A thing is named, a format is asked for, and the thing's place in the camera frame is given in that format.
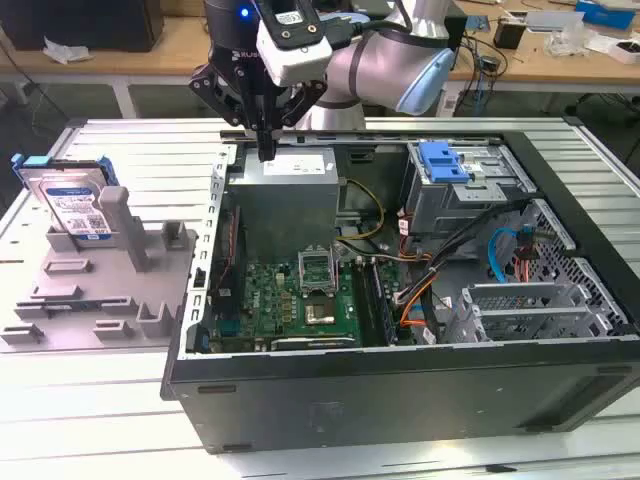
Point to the black PC case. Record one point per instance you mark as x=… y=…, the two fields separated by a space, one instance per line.
x=350 y=400

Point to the hard disk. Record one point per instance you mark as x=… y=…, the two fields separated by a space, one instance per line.
x=75 y=205

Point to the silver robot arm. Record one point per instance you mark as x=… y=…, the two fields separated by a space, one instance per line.
x=380 y=60

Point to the large black box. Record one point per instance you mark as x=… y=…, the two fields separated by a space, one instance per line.
x=75 y=25

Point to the green motherboard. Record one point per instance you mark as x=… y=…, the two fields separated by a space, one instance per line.
x=272 y=300

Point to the blue box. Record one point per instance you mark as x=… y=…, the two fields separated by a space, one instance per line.
x=610 y=11

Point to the small black box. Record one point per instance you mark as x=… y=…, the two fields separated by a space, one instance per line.
x=510 y=34

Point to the black RAM slot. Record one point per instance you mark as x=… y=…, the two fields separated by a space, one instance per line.
x=361 y=300

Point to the CPU socket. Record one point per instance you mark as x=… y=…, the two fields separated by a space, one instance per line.
x=320 y=311

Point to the white crumpled wrap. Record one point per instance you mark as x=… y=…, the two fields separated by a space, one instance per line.
x=65 y=50

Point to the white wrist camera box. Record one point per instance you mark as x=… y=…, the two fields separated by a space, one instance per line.
x=300 y=60

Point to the grey parts rack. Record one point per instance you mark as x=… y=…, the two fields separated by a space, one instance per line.
x=100 y=280

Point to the wooden desk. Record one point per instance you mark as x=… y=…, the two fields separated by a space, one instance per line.
x=150 y=60

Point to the grey power supply unit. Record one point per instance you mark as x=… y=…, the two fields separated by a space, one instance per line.
x=280 y=210

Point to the grey metal disk bay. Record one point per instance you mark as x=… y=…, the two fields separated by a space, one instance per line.
x=520 y=322

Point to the blue plastic latch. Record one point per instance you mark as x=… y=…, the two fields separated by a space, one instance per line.
x=442 y=160

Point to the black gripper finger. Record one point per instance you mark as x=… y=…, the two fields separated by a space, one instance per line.
x=307 y=100
x=215 y=90

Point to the grey metal drive cage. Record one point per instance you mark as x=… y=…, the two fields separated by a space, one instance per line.
x=450 y=210

